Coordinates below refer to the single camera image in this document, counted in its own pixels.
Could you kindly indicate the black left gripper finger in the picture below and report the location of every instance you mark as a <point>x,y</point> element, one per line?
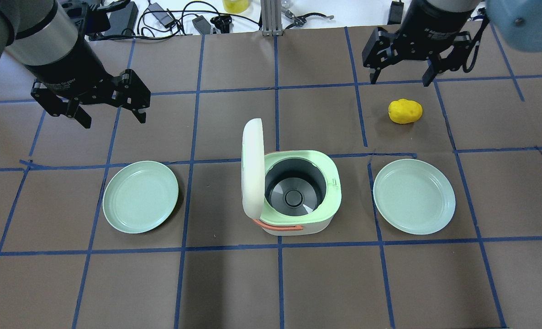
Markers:
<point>55,106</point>
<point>131,93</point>

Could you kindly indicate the black power adapter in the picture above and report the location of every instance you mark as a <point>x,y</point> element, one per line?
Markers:
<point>202,25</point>

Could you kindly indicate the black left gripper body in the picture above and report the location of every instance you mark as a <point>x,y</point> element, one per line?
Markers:
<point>66,65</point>

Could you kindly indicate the white rice cooker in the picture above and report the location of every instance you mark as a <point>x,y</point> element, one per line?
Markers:
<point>287,193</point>

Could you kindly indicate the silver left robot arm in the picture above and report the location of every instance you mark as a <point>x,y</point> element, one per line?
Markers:
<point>19,32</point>

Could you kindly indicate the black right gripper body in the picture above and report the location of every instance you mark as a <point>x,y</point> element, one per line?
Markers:
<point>426,32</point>

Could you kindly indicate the yellow potato toy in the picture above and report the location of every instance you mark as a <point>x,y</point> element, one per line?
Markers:
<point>404,111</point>

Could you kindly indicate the green plate near right arm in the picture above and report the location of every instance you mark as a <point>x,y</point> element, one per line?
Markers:
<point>414,196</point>

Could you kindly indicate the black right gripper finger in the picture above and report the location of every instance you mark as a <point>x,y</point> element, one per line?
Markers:
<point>462,56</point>
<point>379,52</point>

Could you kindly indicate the green plate near left arm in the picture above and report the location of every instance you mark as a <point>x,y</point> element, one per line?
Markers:
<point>140,197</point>

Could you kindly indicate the aluminium frame post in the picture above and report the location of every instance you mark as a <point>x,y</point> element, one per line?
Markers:
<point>272,22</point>

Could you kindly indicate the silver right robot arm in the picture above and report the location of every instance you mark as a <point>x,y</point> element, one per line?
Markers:
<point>520,22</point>

